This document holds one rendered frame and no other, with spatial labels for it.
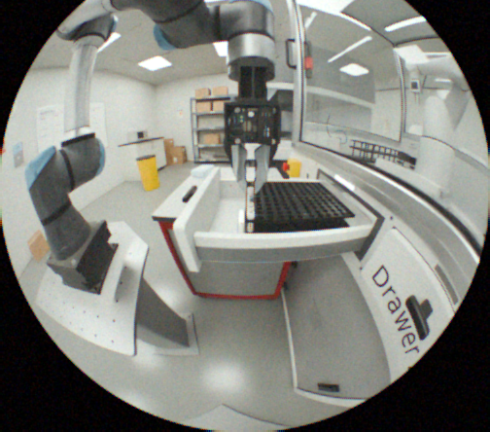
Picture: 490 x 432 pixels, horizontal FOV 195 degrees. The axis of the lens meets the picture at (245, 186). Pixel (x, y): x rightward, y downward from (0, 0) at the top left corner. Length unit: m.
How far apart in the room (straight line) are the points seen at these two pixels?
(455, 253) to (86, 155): 0.68
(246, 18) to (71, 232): 0.51
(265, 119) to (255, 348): 1.06
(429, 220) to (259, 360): 0.99
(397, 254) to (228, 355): 0.96
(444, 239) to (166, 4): 0.41
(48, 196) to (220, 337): 1.02
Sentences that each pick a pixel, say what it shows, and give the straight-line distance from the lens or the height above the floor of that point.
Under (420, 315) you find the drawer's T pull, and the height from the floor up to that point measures 0.91.
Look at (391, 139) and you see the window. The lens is 0.31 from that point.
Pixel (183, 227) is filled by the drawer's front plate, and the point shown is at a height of 0.93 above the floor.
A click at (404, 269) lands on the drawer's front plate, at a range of 0.27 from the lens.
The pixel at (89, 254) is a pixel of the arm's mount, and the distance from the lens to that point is 0.41.
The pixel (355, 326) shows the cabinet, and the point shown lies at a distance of 0.44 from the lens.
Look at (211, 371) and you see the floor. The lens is 1.07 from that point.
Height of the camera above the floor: 1.05
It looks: 24 degrees down
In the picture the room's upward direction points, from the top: straight up
